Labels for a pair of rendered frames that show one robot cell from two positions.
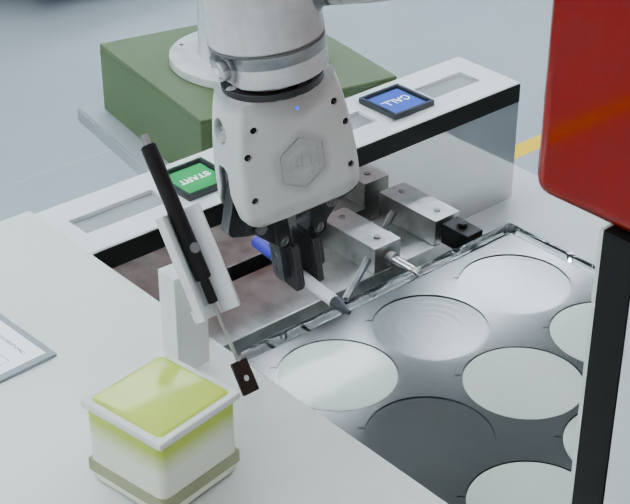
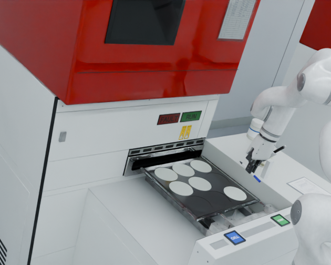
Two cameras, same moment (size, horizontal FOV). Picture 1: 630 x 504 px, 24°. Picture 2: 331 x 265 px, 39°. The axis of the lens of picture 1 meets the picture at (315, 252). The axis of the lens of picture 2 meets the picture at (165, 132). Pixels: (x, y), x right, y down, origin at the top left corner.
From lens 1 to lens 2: 2.70 m
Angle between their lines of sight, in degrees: 124
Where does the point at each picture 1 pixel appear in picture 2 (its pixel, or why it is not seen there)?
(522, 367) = (199, 185)
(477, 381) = (208, 185)
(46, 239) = not seen: hidden behind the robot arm
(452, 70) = (217, 251)
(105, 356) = (278, 181)
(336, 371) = (235, 193)
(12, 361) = (292, 183)
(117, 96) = not seen: outside the picture
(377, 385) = (227, 189)
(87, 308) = (286, 191)
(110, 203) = not seen: hidden behind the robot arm
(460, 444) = (211, 176)
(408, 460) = (220, 176)
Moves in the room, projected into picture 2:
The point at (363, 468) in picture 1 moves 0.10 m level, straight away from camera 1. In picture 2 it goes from (231, 156) to (233, 166)
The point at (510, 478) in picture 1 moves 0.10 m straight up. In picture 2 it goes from (204, 170) to (210, 150)
